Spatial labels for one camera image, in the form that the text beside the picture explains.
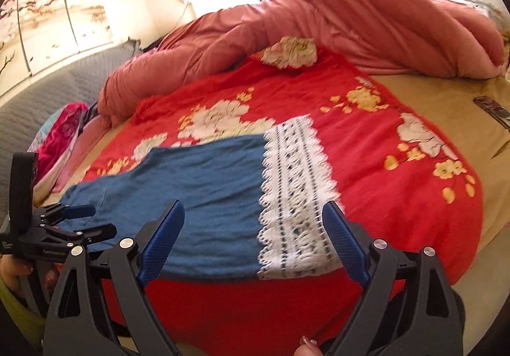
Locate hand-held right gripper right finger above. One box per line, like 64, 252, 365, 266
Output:
322, 200, 465, 356

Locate dark striped cloth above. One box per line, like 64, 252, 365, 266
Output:
82, 103, 100, 124

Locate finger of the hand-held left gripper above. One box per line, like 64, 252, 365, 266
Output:
34, 204, 97, 226
39, 223, 119, 251

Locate person's left hand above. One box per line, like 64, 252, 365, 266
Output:
0, 256, 60, 289

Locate blossom tree wall painting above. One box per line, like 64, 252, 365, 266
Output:
0, 0, 114, 98

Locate plain pink pillow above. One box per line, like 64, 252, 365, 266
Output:
56, 117, 108, 193

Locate grey quilted headboard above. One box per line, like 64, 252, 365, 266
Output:
0, 39, 142, 223

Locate dark remote control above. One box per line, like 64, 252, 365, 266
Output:
473, 96, 510, 131

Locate pink floral pillow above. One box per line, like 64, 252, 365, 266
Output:
28, 102, 90, 181

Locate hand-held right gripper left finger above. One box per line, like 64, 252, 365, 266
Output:
43, 200, 186, 356

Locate red floral blanket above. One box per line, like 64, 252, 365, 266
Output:
77, 47, 485, 345

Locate beige bed sheet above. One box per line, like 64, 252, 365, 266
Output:
34, 73, 510, 289

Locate pink duvet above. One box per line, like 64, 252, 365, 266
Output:
98, 0, 505, 127

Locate blue pants with white lace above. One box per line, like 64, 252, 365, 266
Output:
56, 115, 344, 281

